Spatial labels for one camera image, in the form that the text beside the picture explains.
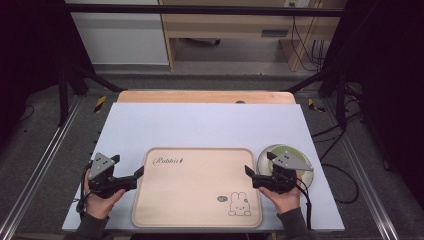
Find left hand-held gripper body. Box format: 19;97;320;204
87;152;139;200

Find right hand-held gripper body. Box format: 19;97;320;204
252;151;315;195

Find green round plate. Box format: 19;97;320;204
255;143;315;198

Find person's left hand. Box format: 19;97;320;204
82;169;127;220

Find person's right hand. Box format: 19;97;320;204
258;169;303;215

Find beige tray with rabbit print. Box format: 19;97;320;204
131;146;264;229

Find white table cover board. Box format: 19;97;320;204
61;102;346;233

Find yellow and black tape marker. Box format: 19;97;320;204
307;97;327;113
93;95;108;114

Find black metal stand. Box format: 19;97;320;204
57;63;125;128
285;64;348;132

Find white cabinet panel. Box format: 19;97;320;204
64;0;170;66

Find light wooden desk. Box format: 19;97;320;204
158;0;348;73

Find left hand-held gripper cable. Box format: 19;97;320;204
75;161;94;222

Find hand-held gripper cable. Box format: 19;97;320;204
295;177;313;231
75;161;94;222

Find right hand-held gripper cable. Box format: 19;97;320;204
295;177;313;231

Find aluminium floor rail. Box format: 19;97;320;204
0;95;84;240
321;98;401;240

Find black floor cable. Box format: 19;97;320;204
311;111;364;205

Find black hanging cables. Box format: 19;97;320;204
290;14;327;73

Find black horizontal frame bar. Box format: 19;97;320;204
65;3;345;18

